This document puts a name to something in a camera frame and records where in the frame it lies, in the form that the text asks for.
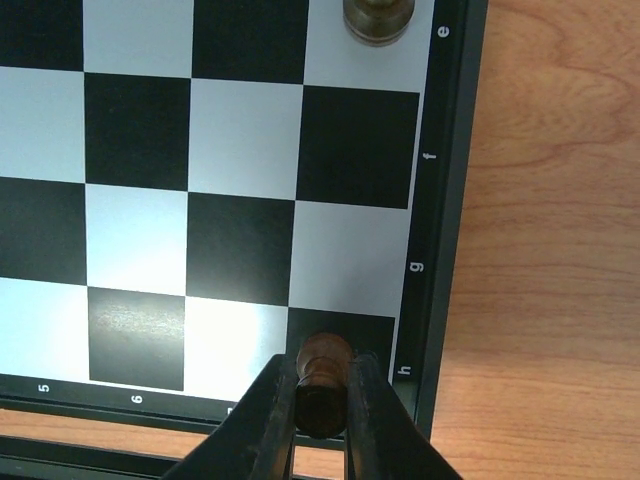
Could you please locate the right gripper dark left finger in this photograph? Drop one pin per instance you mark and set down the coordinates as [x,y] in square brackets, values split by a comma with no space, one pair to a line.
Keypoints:
[257,439]

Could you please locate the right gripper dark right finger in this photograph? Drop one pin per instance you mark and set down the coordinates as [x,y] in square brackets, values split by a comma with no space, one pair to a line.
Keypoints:
[382,441]

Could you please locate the dark chess pawn tray edge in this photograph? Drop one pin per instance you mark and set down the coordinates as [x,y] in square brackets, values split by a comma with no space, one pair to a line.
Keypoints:
[322,366]

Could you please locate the dark chess piece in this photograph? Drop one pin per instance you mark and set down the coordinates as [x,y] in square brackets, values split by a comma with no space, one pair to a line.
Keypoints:
[377,22]

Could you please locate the black white chessboard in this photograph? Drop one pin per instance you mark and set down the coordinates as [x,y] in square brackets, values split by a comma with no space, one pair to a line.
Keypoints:
[189,188]

